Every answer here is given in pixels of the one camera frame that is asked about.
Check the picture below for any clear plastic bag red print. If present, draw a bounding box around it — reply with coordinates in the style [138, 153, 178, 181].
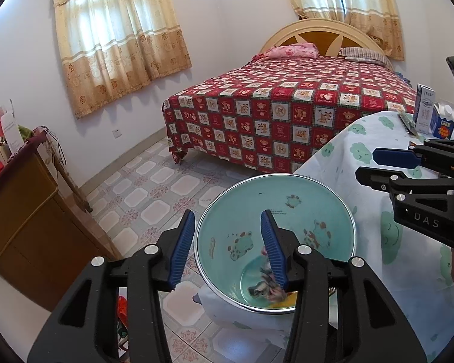
[248, 247, 288, 303]

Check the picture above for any teal metal trash bin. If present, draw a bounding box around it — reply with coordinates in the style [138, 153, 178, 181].
[193, 174, 357, 314]

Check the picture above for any small dark snack packet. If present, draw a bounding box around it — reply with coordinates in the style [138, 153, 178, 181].
[398, 112, 419, 138]

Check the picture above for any grey tall carton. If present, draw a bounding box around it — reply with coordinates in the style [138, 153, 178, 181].
[413, 83, 436, 134]

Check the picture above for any blue white Look milk carton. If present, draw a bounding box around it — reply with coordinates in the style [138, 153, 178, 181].
[430, 102, 454, 139]

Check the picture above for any striped pillow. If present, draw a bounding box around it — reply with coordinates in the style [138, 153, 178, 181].
[339, 47, 393, 70]

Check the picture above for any red patterned bed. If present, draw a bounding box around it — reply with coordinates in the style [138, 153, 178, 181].
[162, 57, 416, 173]

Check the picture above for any cream wooden headboard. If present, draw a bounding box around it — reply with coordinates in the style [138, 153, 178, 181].
[261, 19, 383, 57]

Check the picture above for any pink pillow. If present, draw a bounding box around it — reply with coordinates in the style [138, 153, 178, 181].
[264, 43, 319, 60]

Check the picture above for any brown wooden cabinet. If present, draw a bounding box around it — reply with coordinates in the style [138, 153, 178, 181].
[0, 132, 122, 311]

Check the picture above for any left beige curtain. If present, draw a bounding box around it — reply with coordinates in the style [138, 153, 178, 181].
[54, 0, 192, 119]

